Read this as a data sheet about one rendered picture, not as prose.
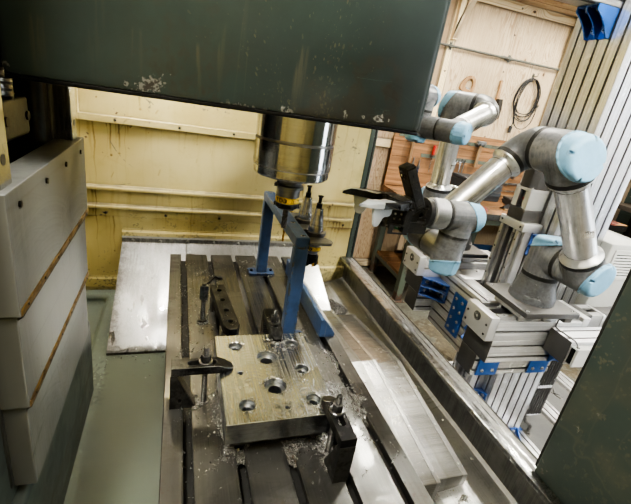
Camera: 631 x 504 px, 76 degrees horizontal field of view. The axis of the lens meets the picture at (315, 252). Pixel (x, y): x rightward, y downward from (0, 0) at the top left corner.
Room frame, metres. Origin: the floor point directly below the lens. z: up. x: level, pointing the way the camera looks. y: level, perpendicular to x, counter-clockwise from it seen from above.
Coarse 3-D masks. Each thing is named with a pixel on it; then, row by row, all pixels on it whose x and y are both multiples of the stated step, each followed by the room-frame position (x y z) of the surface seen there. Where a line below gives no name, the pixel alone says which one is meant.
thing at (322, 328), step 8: (288, 264) 1.45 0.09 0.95; (288, 272) 1.43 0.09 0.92; (304, 288) 1.25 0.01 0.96; (304, 296) 1.23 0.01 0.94; (304, 304) 1.21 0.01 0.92; (312, 304) 1.15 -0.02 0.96; (312, 312) 1.13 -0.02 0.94; (320, 312) 1.10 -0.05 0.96; (312, 320) 1.12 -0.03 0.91; (320, 320) 1.06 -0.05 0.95; (320, 328) 1.06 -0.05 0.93; (328, 328) 1.07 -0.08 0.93; (320, 336) 1.06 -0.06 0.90; (328, 336) 1.07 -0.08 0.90
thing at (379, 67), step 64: (0, 0) 0.56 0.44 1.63; (64, 0) 0.59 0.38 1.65; (128, 0) 0.62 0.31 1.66; (192, 0) 0.65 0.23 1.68; (256, 0) 0.68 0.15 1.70; (320, 0) 0.71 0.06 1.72; (384, 0) 0.75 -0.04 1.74; (448, 0) 0.79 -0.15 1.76; (64, 64) 0.59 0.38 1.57; (128, 64) 0.62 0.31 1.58; (192, 64) 0.65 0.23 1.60; (256, 64) 0.68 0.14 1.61; (320, 64) 0.72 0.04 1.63; (384, 64) 0.76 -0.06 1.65; (384, 128) 0.77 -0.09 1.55
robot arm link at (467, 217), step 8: (448, 200) 0.97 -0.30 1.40; (456, 208) 0.96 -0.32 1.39; (464, 208) 0.97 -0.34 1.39; (472, 208) 0.98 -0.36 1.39; (480, 208) 0.99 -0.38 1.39; (456, 216) 0.95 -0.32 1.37; (464, 216) 0.96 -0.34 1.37; (472, 216) 0.96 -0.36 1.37; (480, 216) 0.97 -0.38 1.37; (456, 224) 0.95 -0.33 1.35; (464, 224) 0.96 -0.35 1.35; (472, 224) 0.97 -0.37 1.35; (480, 224) 0.97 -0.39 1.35; (448, 232) 0.97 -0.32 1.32; (456, 232) 0.96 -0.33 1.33; (464, 232) 0.96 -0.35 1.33; (472, 232) 0.99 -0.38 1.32
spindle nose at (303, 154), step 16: (256, 128) 0.81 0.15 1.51; (272, 128) 0.77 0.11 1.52; (288, 128) 0.76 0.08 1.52; (304, 128) 0.76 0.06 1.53; (320, 128) 0.77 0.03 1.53; (336, 128) 0.82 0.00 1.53; (256, 144) 0.80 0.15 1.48; (272, 144) 0.76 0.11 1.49; (288, 144) 0.76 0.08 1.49; (304, 144) 0.76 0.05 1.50; (320, 144) 0.78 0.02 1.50; (256, 160) 0.79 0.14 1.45; (272, 160) 0.76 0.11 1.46; (288, 160) 0.76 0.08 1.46; (304, 160) 0.76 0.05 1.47; (320, 160) 0.78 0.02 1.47; (272, 176) 0.76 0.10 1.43; (288, 176) 0.76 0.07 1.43; (304, 176) 0.77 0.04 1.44; (320, 176) 0.79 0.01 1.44
